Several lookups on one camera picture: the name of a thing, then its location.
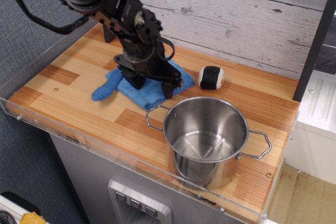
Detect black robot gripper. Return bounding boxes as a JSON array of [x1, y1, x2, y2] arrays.
[[114, 44, 183, 99]]

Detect blue cloth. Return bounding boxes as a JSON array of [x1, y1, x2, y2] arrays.
[[117, 60, 195, 110]]

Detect blue handled metal spork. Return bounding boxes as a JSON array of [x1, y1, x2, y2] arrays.
[[91, 71, 123, 101]]

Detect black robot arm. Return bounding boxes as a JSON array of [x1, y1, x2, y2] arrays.
[[60, 0, 183, 99]]

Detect black white sushi toy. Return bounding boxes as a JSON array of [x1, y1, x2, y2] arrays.
[[198, 66, 225, 90]]

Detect stainless steel pot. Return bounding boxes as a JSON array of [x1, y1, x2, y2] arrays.
[[146, 97, 272, 190]]

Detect grey toy kitchen cabinet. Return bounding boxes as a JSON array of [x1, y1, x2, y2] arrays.
[[48, 132, 253, 224]]

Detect silver dispenser button panel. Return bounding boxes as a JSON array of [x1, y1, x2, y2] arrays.
[[108, 179, 173, 223]]

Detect white side counter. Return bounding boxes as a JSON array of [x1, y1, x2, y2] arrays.
[[285, 70, 335, 184]]

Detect dark left upright post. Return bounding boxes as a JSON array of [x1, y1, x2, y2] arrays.
[[102, 23, 117, 43]]

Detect dark upright post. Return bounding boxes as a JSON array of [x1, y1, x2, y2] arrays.
[[292, 0, 335, 102], [102, 23, 117, 43]]

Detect black corrugated cable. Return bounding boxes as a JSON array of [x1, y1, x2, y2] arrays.
[[4, 0, 90, 36]]

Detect clear acrylic guard rail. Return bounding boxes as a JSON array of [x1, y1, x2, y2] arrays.
[[0, 16, 300, 224]]

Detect dark right upright post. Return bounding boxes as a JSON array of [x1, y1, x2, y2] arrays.
[[292, 0, 335, 102]]

